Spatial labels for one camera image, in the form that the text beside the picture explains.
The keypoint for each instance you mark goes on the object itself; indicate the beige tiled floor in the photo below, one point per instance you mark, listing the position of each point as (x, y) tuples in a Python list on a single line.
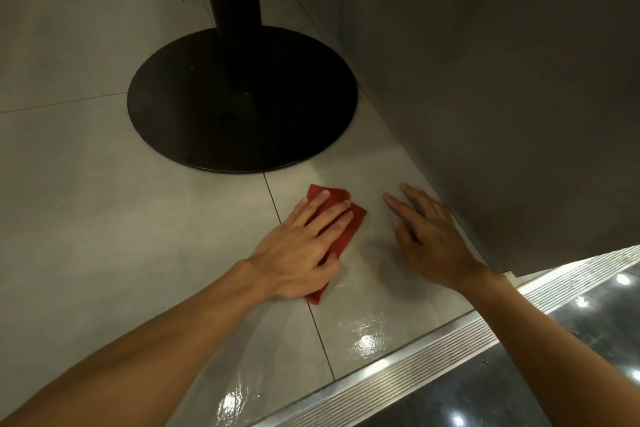
[(100, 191)]

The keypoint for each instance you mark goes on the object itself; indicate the person's left forearm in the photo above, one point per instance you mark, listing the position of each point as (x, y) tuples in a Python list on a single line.
[(140, 356)]

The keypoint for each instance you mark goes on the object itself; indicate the person's right hand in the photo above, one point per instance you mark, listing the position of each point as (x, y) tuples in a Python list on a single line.
[(435, 246)]

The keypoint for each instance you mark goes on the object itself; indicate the person's left hand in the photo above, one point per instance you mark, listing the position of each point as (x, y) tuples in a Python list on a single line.
[(295, 256)]

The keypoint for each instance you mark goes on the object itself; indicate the black round table base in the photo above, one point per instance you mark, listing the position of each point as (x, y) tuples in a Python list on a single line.
[(240, 106)]

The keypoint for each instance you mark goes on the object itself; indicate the red cloth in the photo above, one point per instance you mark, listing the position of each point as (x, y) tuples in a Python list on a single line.
[(350, 231)]

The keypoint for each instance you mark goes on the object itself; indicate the grey bench base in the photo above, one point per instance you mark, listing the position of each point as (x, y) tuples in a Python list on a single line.
[(475, 91)]

